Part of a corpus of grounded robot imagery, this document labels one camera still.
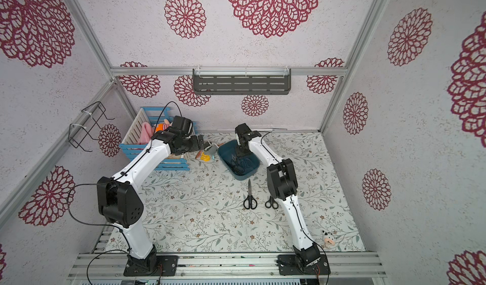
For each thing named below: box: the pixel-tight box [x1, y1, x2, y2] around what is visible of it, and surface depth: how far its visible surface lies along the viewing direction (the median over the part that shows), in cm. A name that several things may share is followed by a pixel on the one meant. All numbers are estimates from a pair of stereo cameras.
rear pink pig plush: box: [154, 118, 173, 134], surface depth 108 cm
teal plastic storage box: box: [217, 139, 261, 181], surface depth 103 cm
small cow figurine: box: [321, 229, 338, 249], surface depth 81 cm
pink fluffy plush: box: [137, 121, 154, 146], surface depth 103 cm
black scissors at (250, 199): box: [243, 178, 258, 210], surface depth 93 cm
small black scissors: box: [264, 195, 280, 210], surface depth 92 cm
